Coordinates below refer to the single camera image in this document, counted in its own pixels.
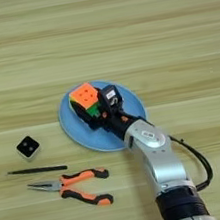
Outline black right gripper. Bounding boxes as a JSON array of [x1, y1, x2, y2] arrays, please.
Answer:
[[69, 89, 145, 148]]

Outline colourful puzzle cube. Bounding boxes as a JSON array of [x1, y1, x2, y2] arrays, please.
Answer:
[[65, 80, 104, 122]]

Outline orange black needle-nose pliers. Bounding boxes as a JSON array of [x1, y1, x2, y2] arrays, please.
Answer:
[[25, 165, 116, 218]]

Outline small black white cube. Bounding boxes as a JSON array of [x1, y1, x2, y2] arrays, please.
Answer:
[[13, 133, 43, 164]]

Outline small black box white label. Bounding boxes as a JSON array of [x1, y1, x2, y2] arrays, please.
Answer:
[[96, 83, 126, 117]]

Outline blue round plate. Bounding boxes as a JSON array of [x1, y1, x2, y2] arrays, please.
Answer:
[[53, 73, 152, 160]]

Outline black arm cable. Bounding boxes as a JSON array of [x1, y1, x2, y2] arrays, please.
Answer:
[[167, 128, 217, 196]]

